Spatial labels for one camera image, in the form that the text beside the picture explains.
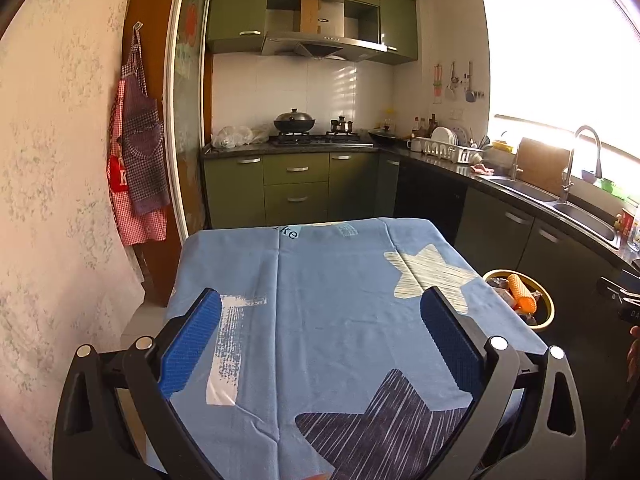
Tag steel range hood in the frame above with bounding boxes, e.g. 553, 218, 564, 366
261, 0, 388, 63

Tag group of condiment bottles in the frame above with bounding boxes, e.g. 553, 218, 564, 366
412, 112, 441, 139

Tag person's right hand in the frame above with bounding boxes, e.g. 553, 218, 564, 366
627, 325, 640, 386

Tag green lower kitchen cabinets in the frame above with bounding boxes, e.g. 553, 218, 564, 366
202, 152, 640, 311

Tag wooden cutting board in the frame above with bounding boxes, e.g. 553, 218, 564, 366
515, 137, 571, 193

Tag black wok with lid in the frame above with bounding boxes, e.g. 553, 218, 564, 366
272, 107, 317, 133

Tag gas stove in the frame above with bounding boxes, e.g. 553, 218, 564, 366
270, 131, 362, 145

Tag white dish rack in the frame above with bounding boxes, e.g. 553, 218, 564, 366
415, 136, 485, 165

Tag steel double sink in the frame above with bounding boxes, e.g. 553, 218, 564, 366
487, 175, 623, 248

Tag green kitchen cabinets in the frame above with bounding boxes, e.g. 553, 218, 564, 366
202, 152, 640, 311
206, 0, 420, 66

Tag hanging kitchen utensils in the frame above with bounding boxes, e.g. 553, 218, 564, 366
432, 60, 488, 103

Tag blue star print tablecloth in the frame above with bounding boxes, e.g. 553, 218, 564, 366
165, 217, 548, 480

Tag orange foam fruit net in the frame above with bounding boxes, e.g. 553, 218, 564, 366
507, 272, 540, 313

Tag white plastic bag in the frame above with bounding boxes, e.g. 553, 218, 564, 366
211, 124, 271, 149

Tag green upper kitchen cabinets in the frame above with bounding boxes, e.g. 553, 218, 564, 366
206, 0, 420, 66

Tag purple checkered apron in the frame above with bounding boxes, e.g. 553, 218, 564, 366
121, 30, 172, 217

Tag yellow rimmed trash bin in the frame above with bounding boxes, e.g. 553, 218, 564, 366
482, 269, 555, 330

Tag tall steel faucet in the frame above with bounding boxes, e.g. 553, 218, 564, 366
560, 126, 602, 204

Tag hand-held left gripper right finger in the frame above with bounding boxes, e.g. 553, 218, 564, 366
420, 287, 588, 480

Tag person's right forearm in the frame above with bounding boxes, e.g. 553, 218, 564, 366
610, 400, 640, 456

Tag window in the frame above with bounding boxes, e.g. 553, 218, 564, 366
481, 0, 640, 161

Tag brown cardboard piece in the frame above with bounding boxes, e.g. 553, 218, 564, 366
300, 0, 321, 33

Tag black built-in appliance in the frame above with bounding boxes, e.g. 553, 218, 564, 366
394, 160, 468, 246

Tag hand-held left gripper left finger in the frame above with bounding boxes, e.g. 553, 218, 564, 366
52, 287, 223, 480

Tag red checkered apron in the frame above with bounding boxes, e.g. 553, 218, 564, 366
106, 77, 168, 247

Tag black kitchen countertop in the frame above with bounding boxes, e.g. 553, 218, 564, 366
200, 140, 640, 266

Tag stack of white plates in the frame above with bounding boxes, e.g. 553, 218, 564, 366
431, 126, 468, 146

